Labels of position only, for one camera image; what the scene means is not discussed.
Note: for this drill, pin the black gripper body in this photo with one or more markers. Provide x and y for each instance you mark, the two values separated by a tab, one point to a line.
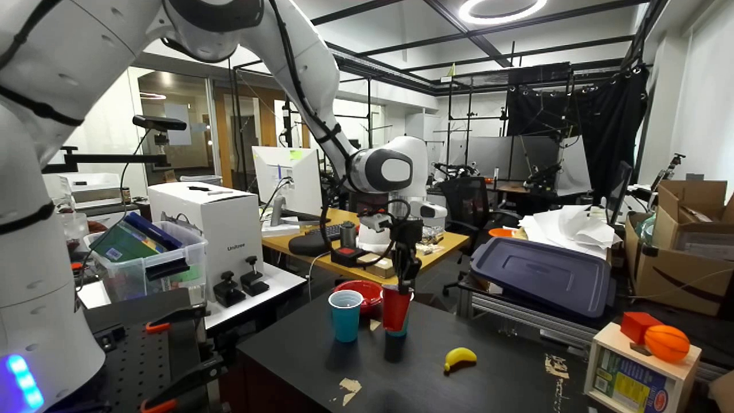
406	244

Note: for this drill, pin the red plastic cup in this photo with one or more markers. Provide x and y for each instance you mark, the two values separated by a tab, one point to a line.
396	310

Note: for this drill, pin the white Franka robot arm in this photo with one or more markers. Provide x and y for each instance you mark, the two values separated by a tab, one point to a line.
47	76

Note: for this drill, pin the clear glass bowl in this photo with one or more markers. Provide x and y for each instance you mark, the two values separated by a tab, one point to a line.
433	242

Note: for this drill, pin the red plastic bowl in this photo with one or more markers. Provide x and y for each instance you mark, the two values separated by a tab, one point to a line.
358	291

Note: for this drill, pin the orange bowl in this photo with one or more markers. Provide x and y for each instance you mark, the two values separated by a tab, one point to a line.
501	232

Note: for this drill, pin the wooden desk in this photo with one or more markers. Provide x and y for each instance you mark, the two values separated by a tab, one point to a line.
451	242

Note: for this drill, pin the small tan paper scrap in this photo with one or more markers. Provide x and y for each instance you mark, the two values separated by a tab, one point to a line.
375	325

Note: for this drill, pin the black box with red label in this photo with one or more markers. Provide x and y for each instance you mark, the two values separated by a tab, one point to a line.
348	256

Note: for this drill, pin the black mesh office chair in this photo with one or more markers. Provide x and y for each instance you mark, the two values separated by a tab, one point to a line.
466	203

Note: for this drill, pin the yellow toy banana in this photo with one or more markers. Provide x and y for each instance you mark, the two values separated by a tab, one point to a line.
460	359

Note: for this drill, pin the black rounded case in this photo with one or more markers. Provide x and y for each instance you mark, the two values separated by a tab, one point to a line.
310	244

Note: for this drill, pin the black case with lid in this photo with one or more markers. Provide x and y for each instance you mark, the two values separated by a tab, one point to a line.
542	275

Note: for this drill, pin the white side table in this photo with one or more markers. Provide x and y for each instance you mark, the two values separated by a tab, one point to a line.
266	289

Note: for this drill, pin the white paper pile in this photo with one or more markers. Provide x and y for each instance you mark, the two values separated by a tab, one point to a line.
570	231

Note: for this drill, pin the tan tape scrap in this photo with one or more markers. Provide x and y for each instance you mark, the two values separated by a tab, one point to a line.
556	367

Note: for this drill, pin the white carton box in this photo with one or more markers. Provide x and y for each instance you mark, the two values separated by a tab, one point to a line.
208	220

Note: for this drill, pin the black curtain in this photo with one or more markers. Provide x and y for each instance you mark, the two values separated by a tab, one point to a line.
581	116

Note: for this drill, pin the red toy block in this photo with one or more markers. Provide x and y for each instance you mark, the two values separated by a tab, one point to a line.
637	327

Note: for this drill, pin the black orange clamp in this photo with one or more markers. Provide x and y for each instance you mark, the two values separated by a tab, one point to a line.
184	387
173	322

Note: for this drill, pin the wooden shape sorter box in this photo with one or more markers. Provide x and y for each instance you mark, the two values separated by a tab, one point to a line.
628	382

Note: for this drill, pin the blue book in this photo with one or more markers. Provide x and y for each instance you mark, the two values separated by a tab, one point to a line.
157	232

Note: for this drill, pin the clear plastic storage bin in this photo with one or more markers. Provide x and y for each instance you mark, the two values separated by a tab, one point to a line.
146	279

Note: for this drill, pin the orange toy ball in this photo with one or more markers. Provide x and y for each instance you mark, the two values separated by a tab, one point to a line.
667	344

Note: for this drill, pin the brown cardboard shipping box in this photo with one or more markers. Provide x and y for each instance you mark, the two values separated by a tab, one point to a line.
679	275

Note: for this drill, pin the black pegboard panel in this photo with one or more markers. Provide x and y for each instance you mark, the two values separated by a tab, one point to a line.
139	359

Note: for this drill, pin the green book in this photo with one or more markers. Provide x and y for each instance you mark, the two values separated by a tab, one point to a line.
123	244

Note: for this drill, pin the black camera boom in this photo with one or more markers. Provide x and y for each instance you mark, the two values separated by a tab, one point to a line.
116	160

